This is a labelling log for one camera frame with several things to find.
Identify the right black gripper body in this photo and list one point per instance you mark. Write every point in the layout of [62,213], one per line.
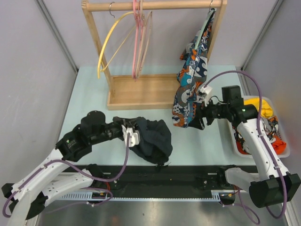
[210,112]

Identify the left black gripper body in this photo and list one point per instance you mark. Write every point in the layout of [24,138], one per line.
[116,125]

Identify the colourful patterned shorts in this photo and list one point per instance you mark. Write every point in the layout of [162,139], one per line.
[192,75]

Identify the dark navy shorts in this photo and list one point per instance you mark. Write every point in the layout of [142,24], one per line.
[155,144]

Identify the beige plastic hanger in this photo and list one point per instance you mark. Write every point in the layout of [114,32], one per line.
[145,38]

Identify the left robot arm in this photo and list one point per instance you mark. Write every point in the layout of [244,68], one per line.
[57,175]

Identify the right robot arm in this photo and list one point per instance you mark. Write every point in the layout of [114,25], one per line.
[274,184]

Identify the pink plastic hanger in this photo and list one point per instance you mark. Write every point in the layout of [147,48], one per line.
[139,22]

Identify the yellow plastic hanger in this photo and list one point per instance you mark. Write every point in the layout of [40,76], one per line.
[110,35]

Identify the mint green hanger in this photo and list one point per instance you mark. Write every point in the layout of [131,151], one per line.
[209,14]

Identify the wooden clothes rack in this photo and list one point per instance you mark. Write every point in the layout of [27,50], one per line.
[151,91]

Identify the yellow garment in basket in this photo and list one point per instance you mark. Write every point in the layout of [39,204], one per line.
[266,109]

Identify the patterned garment in basket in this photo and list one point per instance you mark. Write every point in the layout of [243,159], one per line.
[271,130]

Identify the orange garment in basket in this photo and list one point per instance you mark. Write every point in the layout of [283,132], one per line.
[279,147]

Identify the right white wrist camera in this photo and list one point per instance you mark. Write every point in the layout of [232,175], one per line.
[204,95]

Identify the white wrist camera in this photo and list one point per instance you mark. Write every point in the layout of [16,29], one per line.
[131,136]
[204,95]

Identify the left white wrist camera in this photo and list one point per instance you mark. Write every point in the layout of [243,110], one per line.
[131,136]

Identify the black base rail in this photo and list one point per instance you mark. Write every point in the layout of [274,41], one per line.
[168,183]

